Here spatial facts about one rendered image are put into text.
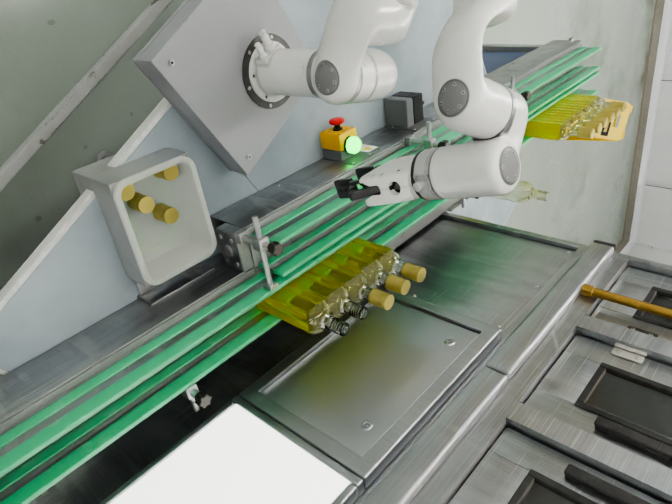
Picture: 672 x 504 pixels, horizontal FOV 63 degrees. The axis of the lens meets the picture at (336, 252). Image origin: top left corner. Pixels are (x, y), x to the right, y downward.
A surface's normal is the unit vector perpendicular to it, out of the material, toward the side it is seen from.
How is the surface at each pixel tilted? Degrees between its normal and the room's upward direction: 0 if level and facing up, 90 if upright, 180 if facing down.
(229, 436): 90
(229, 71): 2
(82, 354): 90
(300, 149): 0
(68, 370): 90
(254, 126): 2
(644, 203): 90
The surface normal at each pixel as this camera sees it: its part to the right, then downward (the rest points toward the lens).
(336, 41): -0.68, 0.23
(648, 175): -0.67, 0.45
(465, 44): -0.48, -0.19
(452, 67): -0.69, -0.05
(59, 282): 0.73, 0.25
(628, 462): -0.14, -0.86
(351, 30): -0.47, 0.39
